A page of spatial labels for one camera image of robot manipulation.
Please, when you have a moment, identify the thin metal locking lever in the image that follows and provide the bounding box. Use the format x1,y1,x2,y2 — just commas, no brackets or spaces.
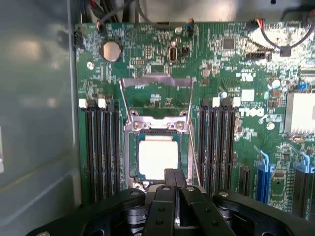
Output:
187,126,202,187
119,78,132,123

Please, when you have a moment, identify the grey cable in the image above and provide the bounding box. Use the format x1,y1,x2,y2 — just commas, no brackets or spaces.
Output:
137,0,151,23

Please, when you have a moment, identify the grey metal PC case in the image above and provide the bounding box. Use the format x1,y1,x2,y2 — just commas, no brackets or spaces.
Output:
0,0,315,236

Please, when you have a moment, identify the short black expansion slot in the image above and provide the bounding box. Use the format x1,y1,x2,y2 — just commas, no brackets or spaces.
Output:
237,164,252,197

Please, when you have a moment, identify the metal socket cover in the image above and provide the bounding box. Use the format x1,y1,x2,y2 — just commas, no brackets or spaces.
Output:
120,75,195,131

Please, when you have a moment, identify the black RAM slot white latch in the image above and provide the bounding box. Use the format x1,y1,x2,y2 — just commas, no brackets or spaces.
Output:
97,97,114,197
208,97,221,196
226,97,241,192
78,98,99,204

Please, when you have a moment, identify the silver coin cell battery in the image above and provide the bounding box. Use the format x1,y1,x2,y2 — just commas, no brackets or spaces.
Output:
99,40,123,63

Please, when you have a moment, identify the black looped cable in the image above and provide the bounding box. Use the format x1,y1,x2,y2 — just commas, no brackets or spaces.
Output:
260,11,315,58

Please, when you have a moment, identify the green Dell motherboard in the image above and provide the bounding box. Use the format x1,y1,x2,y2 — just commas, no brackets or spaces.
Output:
75,21,315,222

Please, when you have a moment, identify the black cable bundle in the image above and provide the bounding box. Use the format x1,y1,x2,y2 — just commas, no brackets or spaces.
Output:
80,0,138,28

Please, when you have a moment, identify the blue expansion slot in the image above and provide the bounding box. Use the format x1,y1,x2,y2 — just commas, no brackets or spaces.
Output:
254,146,275,205

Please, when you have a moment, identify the plug with coloured wires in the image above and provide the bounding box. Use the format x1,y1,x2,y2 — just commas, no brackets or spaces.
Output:
250,18,266,28

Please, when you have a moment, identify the internal USB port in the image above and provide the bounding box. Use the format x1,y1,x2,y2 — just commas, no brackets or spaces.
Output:
169,41,178,65

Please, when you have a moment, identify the silver chipset heatsink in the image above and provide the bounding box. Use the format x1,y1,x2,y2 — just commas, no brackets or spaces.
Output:
284,92,315,136

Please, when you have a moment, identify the black pin header connector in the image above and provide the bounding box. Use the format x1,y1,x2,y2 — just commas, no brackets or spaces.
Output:
245,51,272,62

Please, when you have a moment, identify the small blue black plug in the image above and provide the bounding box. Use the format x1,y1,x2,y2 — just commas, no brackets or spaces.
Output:
186,18,195,35

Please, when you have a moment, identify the metal CPU socket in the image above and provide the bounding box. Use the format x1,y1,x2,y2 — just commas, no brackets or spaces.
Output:
124,115,195,191

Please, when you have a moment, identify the long black expansion slot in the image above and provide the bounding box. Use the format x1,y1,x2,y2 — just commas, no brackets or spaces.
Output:
292,151,315,219

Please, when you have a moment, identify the black edge power connector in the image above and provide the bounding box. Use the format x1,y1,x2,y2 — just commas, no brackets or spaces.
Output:
73,30,84,48

